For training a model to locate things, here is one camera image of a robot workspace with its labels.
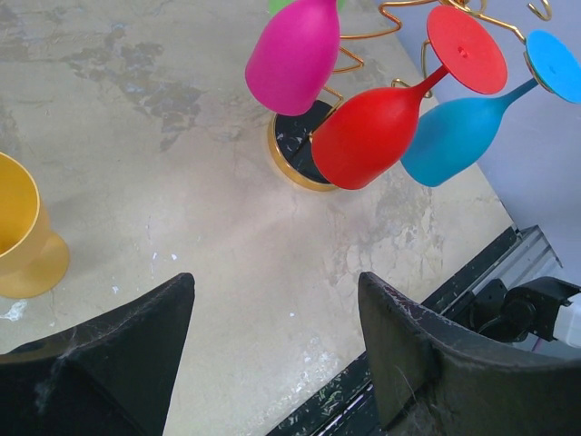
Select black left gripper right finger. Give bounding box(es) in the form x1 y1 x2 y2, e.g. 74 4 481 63
358 272 580 435

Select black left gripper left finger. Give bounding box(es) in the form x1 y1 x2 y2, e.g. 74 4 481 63
1 272 194 435

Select yellow wine glass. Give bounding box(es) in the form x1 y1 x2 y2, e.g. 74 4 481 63
1 154 70 299

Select blue wine glass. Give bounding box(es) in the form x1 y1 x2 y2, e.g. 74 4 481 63
400 30 580 187

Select red wine glass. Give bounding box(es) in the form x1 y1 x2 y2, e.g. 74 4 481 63
311 5 507 190

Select pink wine glass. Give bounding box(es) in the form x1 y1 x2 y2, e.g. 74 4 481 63
245 0 340 116

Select green wine glass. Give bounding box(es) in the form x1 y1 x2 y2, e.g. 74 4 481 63
268 0 346 16

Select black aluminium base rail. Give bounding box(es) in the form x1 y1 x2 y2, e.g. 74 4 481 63
270 226 565 435

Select gold wire glass rack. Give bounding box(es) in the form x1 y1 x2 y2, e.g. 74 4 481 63
268 1 556 192

